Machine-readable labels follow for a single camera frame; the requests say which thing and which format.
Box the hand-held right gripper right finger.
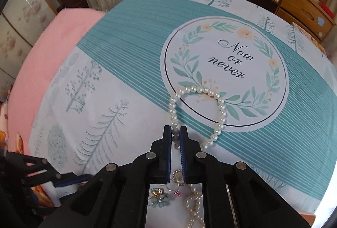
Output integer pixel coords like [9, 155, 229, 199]
[180, 126, 316, 228]

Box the white pearl necklace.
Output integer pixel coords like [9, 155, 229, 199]
[168, 86, 227, 151]

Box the floral wardrobe door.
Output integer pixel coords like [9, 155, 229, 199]
[0, 0, 58, 102]

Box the red flat box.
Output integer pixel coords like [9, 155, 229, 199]
[320, 1, 336, 18]

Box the flower hair clip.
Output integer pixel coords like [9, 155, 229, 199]
[148, 193, 169, 209]

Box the round pearl brooch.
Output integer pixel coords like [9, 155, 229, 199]
[172, 169, 186, 186]

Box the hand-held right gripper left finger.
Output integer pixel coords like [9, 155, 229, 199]
[39, 125, 171, 228]

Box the teal printed bedsheet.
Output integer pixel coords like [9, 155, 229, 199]
[28, 0, 337, 214]

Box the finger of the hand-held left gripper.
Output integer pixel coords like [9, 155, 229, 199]
[22, 158, 92, 189]

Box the small cream pearl bracelet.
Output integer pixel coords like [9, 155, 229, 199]
[184, 183, 206, 228]

